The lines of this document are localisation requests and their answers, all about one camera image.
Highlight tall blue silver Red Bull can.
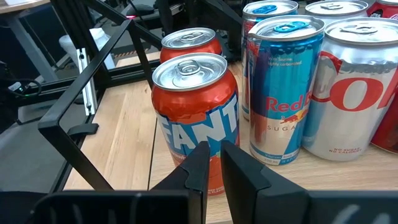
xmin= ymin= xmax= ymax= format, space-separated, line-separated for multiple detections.
xmin=241 ymin=0 xmax=299 ymax=121
xmin=248 ymin=14 xmax=326 ymax=166

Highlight red strawberry Fanta can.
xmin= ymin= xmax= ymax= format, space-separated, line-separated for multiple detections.
xmin=151 ymin=52 xmax=240 ymax=197

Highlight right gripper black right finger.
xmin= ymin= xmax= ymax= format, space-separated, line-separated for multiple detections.
xmin=221 ymin=140 xmax=398 ymax=224

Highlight black aluminium table frame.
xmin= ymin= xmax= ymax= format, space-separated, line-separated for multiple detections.
xmin=12 ymin=0 xmax=249 ymax=106

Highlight silver Diet Coke can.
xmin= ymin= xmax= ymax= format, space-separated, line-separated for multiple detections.
xmin=304 ymin=0 xmax=369 ymax=26
xmin=303 ymin=17 xmax=398 ymax=162

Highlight red Coca-Cola can white script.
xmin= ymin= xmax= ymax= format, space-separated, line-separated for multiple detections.
xmin=369 ymin=93 xmax=398 ymax=155

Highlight wooden shelf with black frame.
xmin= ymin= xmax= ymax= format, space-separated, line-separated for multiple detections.
xmin=37 ymin=19 xmax=398 ymax=224

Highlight black table clamp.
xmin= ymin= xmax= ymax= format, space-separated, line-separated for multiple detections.
xmin=67 ymin=123 xmax=100 ymax=137

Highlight silver aluminium bracket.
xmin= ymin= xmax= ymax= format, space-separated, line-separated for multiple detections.
xmin=76 ymin=47 xmax=98 ymax=116

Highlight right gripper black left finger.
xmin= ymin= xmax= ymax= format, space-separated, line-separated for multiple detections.
xmin=0 ymin=141 xmax=211 ymax=224

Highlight wooden-top desk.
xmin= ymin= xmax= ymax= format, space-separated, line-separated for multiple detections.
xmin=0 ymin=0 xmax=60 ymax=83

